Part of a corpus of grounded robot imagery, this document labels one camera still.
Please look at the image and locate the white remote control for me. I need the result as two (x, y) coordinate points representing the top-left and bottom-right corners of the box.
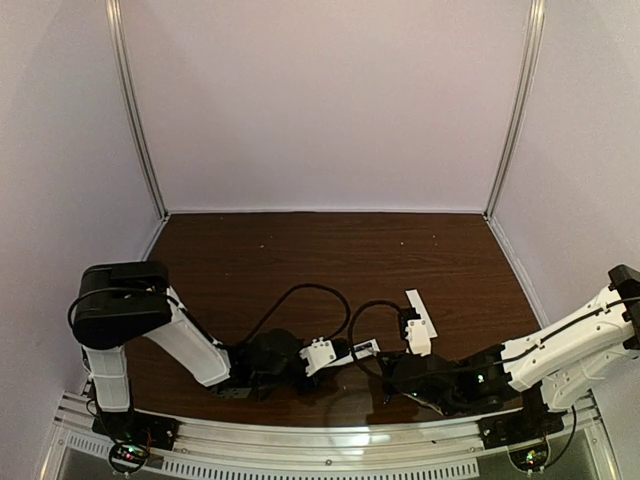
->
(331, 338), (380, 366)

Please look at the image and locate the white battery cover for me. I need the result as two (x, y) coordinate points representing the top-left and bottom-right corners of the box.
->
(405, 289), (438, 338)

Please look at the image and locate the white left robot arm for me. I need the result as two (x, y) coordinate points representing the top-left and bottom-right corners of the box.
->
(68, 261), (319, 413)

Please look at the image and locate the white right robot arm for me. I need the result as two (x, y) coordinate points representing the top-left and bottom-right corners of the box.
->
(383, 264), (639, 416)

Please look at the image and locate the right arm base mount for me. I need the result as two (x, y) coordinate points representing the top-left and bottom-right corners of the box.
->
(477, 387), (564, 475)

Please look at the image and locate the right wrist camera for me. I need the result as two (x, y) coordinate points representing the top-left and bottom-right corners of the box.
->
(398, 307), (432, 357)

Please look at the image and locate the left black camera cable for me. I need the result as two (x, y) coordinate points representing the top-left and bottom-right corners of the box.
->
(217, 283), (350, 351)

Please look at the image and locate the black camera cable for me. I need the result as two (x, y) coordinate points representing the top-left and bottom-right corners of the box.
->
(217, 283), (350, 351)
(348, 298), (506, 391)

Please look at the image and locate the right black camera cable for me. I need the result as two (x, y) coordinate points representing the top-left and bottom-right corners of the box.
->
(348, 298), (506, 391)

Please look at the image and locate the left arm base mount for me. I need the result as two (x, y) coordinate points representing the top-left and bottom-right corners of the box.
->
(85, 399), (180, 477)

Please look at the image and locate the left aluminium frame post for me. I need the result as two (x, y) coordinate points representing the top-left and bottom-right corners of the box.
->
(105, 0), (169, 220)

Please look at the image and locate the aluminium frame post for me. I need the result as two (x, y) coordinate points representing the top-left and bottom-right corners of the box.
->
(105, 0), (169, 220)
(484, 0), (546, 221)

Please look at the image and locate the right aluminium frame post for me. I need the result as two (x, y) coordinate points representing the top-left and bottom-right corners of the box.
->
(484, 0), (546, 221)

